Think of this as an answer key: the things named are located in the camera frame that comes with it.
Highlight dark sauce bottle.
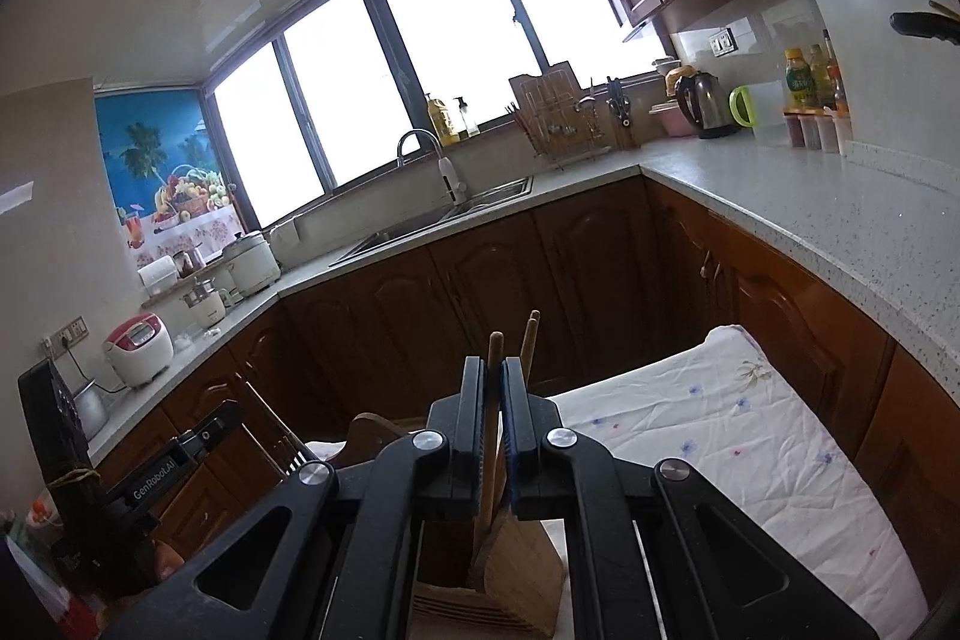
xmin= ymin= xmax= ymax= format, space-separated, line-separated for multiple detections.
xmin=821 ymin=29 xmax=850 ymax=116

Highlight white container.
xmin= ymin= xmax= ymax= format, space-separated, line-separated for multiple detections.
xmin=139 ymin=257 xmax=179 ymax=298

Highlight steel electric kettle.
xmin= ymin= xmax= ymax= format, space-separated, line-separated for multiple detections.
xmin=673 ymin=70 xmax=740 ymax=140

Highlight spice jar set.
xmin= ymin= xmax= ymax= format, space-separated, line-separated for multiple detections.
xmin=784 ymin=107 xmax=852 ymax=155

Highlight yellow label bottle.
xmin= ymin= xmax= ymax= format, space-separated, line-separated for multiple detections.
xmin=784 ymin=47 xmax=818 ymax=109

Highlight kitchen faucet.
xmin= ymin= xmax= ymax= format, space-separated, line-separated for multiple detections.
xmin=396 ymin=128 xmax=467 ymax=206

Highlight wooden lower cabinets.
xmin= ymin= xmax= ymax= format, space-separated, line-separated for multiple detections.
xmin=90 ymin=175 xmax=960 ymax=611

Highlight large white rice cooker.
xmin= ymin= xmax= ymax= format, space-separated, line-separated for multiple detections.
xmin=223 ymin=231 xmax=282 ymax=298

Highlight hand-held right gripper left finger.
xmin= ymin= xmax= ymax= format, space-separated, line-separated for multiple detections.
xmin=101 ymin=355 xmax=488 ymax=640

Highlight kitchen window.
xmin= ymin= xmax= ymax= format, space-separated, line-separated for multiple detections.
xmin=202 ymin=0 xmax=676 ymax=229

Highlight steel sink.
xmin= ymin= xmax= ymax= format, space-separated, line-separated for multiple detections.
xmin=330 ymin=175 xmax=535 ymax=266

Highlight person's left hand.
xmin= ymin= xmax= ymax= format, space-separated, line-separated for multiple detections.
xmin=150 ymin=539 xmax=187 ymax=585

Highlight yellow dish soap bottle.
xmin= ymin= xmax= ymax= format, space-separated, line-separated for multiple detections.
xmin=426 ymin=92 xmax=460 ymax=146

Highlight tropical fruit wall poster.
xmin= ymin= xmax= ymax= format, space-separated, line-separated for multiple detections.
xmin=94 ymin=89 xmax=241 ymax=270

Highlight pink container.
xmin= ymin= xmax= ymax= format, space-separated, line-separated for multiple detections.
xmin=649 ymin=101 xmax=695 ymax=137

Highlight metal inner pot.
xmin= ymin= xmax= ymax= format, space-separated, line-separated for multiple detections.
xmin=71 ymin=381 xmax=106 ymax=442

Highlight wall outlet strip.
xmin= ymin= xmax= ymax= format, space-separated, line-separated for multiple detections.
xmin=41 ymin=316 xmax=89 ymax=356

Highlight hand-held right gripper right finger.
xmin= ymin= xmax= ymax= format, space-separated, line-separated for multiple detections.
xmin=501 ymin=356 xmax=882 ymax=640

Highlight wooden cutting board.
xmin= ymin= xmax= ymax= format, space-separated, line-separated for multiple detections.
xmin=508 ymin=61 xmax=582 ymax=116

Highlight wooden chopstick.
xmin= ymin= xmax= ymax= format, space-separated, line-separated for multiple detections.
xmin=466 ymin=331 xmax=507 ymax=592
xmin=521 ymin=310 xmax=542 ymax=390

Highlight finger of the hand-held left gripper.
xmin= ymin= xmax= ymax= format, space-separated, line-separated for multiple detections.
xmin=176 ymin=400 xmax=247 ymax=461

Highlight small white appliance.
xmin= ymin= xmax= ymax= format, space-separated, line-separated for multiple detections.
xmin=184 ymin=280 xmax=228 ymax=332

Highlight black wok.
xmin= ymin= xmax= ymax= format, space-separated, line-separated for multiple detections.
xmin=891 ymin=10 xmax=960 ymax=45

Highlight white floral tablecloth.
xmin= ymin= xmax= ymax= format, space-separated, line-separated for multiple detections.
xmin=304 ymin=325 xmax=927 ymax=640

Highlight red and white rice cooker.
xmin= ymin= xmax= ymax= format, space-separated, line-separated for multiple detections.
xmin=103 ymin=314 xmax=175 ymax=388

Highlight wooden utensil holder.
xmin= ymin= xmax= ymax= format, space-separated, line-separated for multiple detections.
xmin=330 ymin=411 xmax=571 ymax=640

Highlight dish rack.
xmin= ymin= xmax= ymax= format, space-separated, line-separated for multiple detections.
xmin=510 ymin=100 xmax=612 ymax=169

